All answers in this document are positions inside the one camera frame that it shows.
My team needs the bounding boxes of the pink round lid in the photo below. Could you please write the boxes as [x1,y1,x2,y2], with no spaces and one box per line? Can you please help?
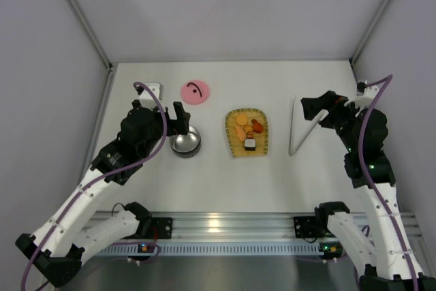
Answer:
[181,80,210,106]

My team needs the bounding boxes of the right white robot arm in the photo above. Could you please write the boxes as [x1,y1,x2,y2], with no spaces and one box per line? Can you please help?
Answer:
[301,91,435,290]

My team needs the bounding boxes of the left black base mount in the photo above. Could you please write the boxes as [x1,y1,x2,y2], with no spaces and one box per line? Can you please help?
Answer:
[131,217,173,240]

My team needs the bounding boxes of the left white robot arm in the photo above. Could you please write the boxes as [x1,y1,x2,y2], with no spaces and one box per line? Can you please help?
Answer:
[15,100,190,288]

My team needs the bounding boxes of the red toy chicken drumstick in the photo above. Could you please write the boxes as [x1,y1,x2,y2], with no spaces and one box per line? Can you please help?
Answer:
[251,119,264,134]

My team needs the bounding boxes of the black white sushi toy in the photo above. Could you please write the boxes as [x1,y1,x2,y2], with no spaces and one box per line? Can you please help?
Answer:
[244,138,256,151]

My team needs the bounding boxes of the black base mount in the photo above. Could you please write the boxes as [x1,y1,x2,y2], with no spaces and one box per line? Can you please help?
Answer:
[131,217,173,240]
[293,216,326,239]

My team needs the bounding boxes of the salmon toy slice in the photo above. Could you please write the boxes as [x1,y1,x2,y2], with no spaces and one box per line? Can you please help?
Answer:
[235,125,247,142]

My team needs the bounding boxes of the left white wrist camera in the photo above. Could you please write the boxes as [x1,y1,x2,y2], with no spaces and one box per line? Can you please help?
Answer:
[136,82,164,110]

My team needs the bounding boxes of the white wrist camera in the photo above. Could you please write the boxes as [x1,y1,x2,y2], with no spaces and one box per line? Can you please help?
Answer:
[136,82,164,110]
[345,82,379,109]

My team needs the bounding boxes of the steel round lunch bowl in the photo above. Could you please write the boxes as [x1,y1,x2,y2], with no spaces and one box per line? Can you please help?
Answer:
[169,126,202,158]

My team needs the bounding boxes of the silver metal tongs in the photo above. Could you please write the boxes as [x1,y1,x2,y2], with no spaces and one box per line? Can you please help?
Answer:
[288,95,325,157]

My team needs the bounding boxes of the slotted cable duct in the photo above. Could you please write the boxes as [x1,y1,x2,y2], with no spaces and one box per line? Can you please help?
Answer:
[97,240,341,257]

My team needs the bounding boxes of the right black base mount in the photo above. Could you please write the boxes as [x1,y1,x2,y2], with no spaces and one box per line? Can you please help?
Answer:
[293,216,326,239]

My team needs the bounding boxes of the aluminium mounting rail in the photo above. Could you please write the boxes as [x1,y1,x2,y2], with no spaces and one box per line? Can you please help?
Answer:
[81,211,423,241]

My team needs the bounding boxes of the round orange cracker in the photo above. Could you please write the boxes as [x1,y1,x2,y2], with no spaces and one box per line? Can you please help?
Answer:
[236,113,248,126]

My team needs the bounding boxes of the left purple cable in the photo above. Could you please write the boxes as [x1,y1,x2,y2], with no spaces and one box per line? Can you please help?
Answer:
[21,81,168,291]

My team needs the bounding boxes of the green woven bamboo tray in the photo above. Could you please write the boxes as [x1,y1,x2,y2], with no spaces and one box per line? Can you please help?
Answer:
[225,108,269,158]

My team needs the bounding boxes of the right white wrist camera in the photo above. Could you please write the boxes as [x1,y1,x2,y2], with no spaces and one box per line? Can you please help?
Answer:
[345,82,379,109]

